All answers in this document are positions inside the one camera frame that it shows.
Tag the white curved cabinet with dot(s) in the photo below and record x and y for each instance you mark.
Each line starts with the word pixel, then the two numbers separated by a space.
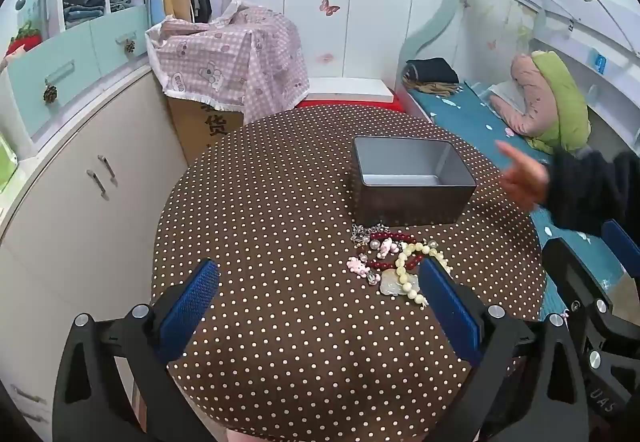
pixel 60 232

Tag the grey metal tin box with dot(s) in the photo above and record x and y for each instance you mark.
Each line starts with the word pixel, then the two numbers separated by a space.
pixel 400 204

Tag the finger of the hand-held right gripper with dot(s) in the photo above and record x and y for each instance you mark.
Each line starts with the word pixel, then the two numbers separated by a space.
pixel 622 244
pixel 570 272

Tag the red cloth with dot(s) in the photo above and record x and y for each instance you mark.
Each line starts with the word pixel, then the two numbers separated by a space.
pixel 350 106

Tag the white board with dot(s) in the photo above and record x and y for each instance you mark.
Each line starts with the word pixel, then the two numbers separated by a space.
pixel 350 90

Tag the pink checked cloth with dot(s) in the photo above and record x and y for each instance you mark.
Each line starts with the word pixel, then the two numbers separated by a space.
pixel 225 57

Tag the person's right hand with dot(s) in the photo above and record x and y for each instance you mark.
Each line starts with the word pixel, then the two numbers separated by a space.
pixel 527 182

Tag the pink white charm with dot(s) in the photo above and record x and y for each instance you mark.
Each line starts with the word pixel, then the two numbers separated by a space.
pixel 386 248

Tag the pearl earring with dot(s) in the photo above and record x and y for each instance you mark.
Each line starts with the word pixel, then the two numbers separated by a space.
pixel 432 243

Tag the small blue box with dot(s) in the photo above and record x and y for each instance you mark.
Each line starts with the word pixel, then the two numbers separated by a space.
pixel 600 61

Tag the white pillow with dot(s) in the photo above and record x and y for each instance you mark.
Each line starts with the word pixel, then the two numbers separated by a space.
pixel 507 95

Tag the pink butterfly sticker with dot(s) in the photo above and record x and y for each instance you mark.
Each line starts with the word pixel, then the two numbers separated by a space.
pixel 330 6

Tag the folded blue jeans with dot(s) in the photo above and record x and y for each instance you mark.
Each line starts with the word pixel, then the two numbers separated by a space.
pixel 85 11

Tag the teal drawer unit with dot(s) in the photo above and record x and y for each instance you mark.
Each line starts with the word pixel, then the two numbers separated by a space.
pixel 65 57

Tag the pale jade pendant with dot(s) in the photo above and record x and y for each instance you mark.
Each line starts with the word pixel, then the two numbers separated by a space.
pixel 392 284

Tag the teal bunk bed frame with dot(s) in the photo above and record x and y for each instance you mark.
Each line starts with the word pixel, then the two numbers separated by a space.
pixel 435 22

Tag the red green plush toy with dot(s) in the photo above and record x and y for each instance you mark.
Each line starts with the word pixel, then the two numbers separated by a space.
pixel 25 37

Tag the tan scarf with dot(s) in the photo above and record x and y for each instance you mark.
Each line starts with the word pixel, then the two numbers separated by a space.
pixel 430 88

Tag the green blanket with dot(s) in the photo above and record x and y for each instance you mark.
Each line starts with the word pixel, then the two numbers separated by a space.
pixel 565 107

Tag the blue printed bed sheet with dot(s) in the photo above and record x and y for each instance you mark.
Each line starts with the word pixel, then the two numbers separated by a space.
pixel 465 117

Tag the pink pillow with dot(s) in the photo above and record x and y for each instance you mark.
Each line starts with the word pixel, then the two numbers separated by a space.
pixel 530 92

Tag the dark folded clothing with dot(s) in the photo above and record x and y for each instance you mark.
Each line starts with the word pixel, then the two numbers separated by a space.
pixel 432 70

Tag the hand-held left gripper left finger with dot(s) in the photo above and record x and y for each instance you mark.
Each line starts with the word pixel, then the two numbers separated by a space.
pixel 190 307

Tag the pink bear charm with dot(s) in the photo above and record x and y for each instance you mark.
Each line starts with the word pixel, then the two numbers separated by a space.
pixel 357 266

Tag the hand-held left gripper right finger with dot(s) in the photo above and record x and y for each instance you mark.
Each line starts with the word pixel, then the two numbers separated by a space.
pixel 450 312

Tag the pinecone drawer knob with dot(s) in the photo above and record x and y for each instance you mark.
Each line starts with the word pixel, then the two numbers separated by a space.
pixel 50 95
pixel 130 46

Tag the cardboard box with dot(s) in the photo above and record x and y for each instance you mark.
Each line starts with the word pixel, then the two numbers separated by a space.
pixel 200 132

